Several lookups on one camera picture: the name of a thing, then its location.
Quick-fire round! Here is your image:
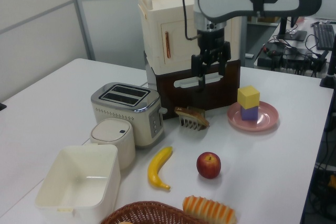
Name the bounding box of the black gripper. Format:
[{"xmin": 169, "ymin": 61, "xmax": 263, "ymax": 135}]
[{"xmin": 191, "ymin": 26, "xmax": 232, "ymax": 93}]

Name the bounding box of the yellow cube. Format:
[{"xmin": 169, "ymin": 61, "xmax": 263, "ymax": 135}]
[{"xmin": 237, "ymin": 85, "xmax": 261, "ymax": 109}]

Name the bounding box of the purple cube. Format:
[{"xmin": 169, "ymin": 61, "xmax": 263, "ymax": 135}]
[{"xmin": 240, "ymin": 105, "xmax": 259, "ymax": 122}]

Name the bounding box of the brown bread slice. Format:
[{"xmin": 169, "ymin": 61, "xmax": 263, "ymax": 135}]
[{"xmin": 175, "ymin": 105, "xmax": 211, "ymax": 127}]

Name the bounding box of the dark brown storage box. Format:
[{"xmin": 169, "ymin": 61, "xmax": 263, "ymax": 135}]
[{"xmin": 143, "ymin": 50, "xmax": 242, "ymax": 121}]

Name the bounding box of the wooden toast rack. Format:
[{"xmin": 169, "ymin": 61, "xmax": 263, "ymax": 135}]
[{"xmin": 178, "ymin": 115, "xmax": 204, "ymax": 132}]

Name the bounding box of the black electronics box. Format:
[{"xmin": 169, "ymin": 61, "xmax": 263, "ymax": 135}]
[{"xmin": 257, "ymin": 41, "xmax": 287, "ymax": 71}]

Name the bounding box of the pink plate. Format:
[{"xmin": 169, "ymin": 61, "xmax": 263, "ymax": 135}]
[{"xmin": 227, "ymin": 100, "xmax": 280, "ymax": 132}]

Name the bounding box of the cream toy cabinet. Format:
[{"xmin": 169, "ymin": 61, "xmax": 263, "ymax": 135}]
[{"xmin": 137, "ymin": 0, "xmax": 241, "ymax": 75}]

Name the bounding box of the black monitor stand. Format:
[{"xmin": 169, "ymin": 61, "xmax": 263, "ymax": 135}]
[{"xmin": 275, "ymin": 15, "xmax": 308, "ymax": 42}]

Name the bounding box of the red apple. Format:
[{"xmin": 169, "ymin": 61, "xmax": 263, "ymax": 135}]
[{"xmin": 196, "ymin": 152, "xmax": 222, "ymax": 179}]

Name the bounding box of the cream chrome toaster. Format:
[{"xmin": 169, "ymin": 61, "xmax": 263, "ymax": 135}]
[{"xmin": 90, "ymin": 82, "xmax": 168, "ymax": 149}]

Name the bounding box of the yellow banana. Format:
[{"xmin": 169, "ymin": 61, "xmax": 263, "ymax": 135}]
[{"xmin": 147, "ymin": 146, "xmax": 174, "ymax": 190}]

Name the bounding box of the small white lidded bin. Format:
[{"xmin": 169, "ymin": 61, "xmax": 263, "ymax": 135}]
[{"xmin": 90, "ymin": 118, "xmax": 137, "ymax": 170}]

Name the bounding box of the black keyboard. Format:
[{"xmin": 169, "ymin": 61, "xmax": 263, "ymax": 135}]
[{"xmin": 313, "ymin": 23, "xmax": 336, "ymax": 51}]

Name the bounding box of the orange striped bread roll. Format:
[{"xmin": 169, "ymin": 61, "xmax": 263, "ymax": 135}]
[{"xmin": 182, "ymin": 195, "xmax": 238, "ymax": 224}]

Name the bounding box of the brown wicker basket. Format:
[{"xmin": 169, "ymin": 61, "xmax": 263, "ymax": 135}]
[{"xmin": 101, "ymin": 200, "xmax": 208, "ymax": 224}]

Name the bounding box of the cream open plastic box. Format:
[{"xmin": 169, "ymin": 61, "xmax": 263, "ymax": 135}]
[{"xmin": 35, "ymin": 144, "xmax": 121, "ymax": 224}]

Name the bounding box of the copper cabinet handle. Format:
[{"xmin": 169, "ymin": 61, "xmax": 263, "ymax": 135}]
[{"xmin": 164, "ymin": 31, "xmax": 173, "ymax": 59}]

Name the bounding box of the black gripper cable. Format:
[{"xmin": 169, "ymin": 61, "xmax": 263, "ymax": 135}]
[{"xmin": 182, "ymin": 0, "xmax": 200, "ymax": 40}]

